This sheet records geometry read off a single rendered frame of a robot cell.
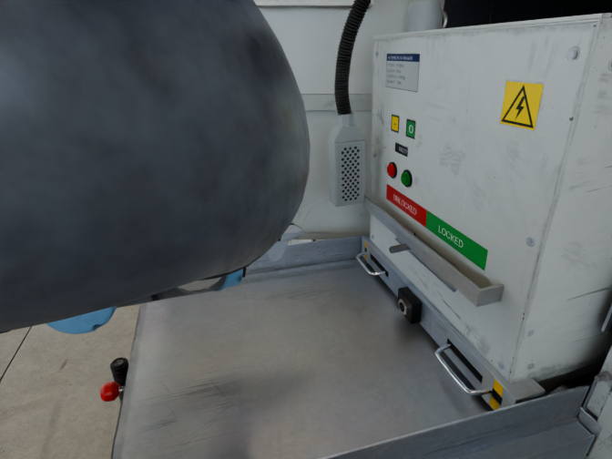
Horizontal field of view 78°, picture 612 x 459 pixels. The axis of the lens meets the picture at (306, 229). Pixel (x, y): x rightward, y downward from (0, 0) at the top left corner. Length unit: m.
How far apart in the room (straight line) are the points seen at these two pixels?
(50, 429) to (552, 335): 1.76
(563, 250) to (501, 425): 0.26
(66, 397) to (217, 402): 1.40
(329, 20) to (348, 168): 0.37
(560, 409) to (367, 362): 0.29
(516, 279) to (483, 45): 0.31
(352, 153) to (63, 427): 1.57
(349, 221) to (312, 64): 0.44
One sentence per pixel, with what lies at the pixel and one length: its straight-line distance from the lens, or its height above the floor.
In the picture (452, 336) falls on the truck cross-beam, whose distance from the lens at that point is 0.73.
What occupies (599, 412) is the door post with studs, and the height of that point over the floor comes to 0.86.
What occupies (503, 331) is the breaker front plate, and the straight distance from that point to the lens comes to 0.63.
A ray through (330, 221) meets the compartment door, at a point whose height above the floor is 0.88.
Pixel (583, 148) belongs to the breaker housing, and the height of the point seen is 1.24.
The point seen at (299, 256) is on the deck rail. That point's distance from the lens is 0.98.
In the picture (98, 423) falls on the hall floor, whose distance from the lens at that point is 1.88.
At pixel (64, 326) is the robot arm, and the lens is 0.48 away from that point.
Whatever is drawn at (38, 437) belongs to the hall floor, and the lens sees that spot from 1.94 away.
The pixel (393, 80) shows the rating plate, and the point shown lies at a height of 1.29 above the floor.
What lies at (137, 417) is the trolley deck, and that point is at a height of 0.82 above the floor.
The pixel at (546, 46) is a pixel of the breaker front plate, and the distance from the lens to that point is 0.51.
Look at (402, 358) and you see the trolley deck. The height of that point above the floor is 0.82.
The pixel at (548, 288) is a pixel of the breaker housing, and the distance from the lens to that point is 0.58.
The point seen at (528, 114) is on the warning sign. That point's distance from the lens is 0.53.
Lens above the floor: 1.33
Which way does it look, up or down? 25 degrees down
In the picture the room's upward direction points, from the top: straight up
